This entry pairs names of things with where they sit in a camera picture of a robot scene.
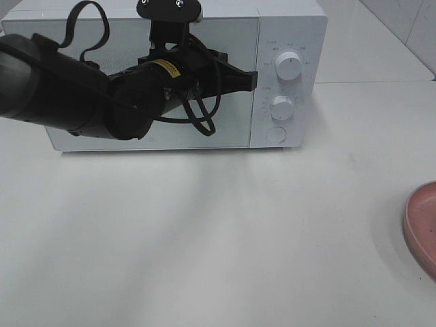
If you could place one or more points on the white timer knob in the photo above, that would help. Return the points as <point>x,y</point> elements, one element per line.
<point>281,108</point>

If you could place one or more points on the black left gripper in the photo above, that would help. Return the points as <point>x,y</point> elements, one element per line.
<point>188,63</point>

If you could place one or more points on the round white door button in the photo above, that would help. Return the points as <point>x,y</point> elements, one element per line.
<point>276,135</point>

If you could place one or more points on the pink round plate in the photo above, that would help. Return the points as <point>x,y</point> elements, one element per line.
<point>419,226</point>

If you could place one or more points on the upper white power knob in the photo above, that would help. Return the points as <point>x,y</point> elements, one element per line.
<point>288,65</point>

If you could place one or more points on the white microwave oven body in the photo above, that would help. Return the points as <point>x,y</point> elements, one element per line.
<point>297,25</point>

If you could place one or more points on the white microwave door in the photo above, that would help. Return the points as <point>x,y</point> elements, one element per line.
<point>129,40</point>

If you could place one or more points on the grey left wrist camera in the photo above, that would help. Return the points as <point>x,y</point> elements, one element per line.
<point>180,11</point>

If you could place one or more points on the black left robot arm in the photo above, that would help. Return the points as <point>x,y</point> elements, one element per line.
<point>43,86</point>

